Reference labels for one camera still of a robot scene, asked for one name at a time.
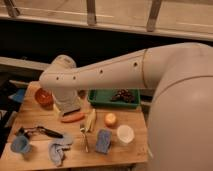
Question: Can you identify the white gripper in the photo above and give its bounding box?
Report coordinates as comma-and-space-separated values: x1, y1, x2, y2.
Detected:
53, 90, 81, 116

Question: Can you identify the silver fork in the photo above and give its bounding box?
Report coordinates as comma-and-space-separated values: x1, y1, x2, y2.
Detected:
80, 124, 89, 153

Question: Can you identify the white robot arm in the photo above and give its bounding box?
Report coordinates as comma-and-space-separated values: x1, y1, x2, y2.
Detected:
39, 43, 213, 171

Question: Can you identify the blue plastic cup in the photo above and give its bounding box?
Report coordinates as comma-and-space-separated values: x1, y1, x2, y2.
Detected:
10, 135, 30, 154

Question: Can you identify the white plastic cup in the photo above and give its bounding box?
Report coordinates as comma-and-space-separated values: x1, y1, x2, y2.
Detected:
116, 125, 135, 145

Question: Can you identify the orange carrot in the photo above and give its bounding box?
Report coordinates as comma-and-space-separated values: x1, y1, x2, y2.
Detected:
61, 113, 85, 123

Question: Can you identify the orange bowl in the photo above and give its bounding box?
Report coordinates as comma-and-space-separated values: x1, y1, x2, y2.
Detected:
35, 88, 53, 107

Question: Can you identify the green plastic tray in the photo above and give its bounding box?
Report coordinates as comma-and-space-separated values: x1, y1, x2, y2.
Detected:
87, 89, 140, 109

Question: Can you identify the yellow banana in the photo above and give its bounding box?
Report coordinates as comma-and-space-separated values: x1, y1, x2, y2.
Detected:
85, 109, 97, 132

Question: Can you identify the wooden table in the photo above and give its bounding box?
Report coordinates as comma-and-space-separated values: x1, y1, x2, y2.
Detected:
0, 82, 148, 171

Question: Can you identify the orange apple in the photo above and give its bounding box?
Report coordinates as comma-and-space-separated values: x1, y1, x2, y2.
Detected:
104, 113, 117, 127

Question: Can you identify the blue object beside table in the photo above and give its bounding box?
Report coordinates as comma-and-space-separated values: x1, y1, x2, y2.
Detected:
10, 88, 26, 103

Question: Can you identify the blue cloth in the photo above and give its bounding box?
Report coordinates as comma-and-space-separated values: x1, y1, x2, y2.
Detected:
48, 133, 73, 167

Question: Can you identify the blue sponge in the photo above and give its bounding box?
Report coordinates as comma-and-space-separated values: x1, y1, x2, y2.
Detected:
95, 129, 111, 154

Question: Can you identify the dark grape bunch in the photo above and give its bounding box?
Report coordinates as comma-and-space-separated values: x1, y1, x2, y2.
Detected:
111, 89, 134, 103

